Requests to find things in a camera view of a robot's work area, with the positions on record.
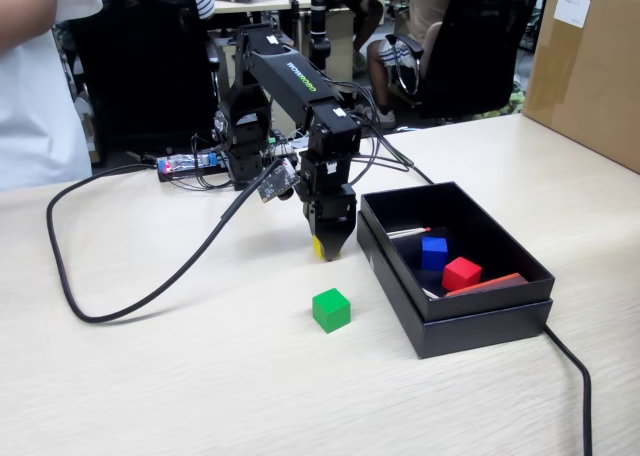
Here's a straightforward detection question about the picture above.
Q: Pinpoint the black armrest office chair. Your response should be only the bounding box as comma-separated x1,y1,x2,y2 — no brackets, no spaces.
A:
384,0,544,122

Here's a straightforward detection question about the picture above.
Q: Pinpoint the green patterned bag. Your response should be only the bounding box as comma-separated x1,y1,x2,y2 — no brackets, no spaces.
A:
472,89,526,120

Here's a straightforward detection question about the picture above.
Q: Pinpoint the seated person in beige shirt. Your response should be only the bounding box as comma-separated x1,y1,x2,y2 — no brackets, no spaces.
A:
367,0,454,130

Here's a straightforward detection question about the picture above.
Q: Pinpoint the large brown cardboard box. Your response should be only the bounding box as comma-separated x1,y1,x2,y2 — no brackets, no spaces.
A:
521,0,640,175

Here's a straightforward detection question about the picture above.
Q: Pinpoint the thick black power cable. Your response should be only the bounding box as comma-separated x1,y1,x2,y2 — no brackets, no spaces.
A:
372,134,594,456

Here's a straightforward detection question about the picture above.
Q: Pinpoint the large black office chair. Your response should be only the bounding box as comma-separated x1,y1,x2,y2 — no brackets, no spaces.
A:
74,0,221,153

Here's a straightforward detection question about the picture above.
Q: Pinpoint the beige desk side panel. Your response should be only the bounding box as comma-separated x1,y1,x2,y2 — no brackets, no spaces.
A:
327,8,357,88

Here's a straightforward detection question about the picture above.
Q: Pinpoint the black pole with white rings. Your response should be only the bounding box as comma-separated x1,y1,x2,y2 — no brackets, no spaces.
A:
305,0,333,75

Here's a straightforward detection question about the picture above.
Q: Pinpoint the yellow wooden cube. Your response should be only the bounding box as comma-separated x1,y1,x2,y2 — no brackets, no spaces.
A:
311,234,345,262

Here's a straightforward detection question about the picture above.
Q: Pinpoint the black open box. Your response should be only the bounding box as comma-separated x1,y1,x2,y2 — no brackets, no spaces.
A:
355,210,554,360

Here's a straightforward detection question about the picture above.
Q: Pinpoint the bare forearm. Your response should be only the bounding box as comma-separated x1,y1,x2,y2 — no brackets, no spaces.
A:
0,0,57,53

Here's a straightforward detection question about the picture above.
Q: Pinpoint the black cardboard box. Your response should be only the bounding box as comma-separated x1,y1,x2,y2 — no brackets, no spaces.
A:
359,180,557,323

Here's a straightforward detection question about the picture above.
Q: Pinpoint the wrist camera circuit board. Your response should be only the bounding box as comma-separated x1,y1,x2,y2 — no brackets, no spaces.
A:
256,157,302,206

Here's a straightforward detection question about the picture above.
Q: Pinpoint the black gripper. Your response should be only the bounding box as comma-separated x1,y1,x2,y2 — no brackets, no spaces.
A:
299,183,359,264

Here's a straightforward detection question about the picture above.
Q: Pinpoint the green wooden cube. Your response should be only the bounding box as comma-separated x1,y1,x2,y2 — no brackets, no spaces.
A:
312,288,352,335

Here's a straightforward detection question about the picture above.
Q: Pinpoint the blue wooden cube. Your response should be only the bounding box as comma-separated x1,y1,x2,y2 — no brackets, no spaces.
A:
420,236,449,271

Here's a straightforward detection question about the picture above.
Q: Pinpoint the red wooden cube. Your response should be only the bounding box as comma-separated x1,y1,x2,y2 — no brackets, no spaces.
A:
441,256,483,292

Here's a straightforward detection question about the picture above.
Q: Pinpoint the controller board with red LED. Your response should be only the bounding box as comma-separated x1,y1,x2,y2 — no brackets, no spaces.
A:
156,151,224,183

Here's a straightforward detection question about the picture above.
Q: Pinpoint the person in white T-shirt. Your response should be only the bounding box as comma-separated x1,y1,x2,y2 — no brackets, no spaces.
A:
0,0,105,192

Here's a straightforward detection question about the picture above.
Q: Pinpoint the thick black camera cable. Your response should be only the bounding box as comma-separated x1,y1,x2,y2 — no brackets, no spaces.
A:
45,158,279,323

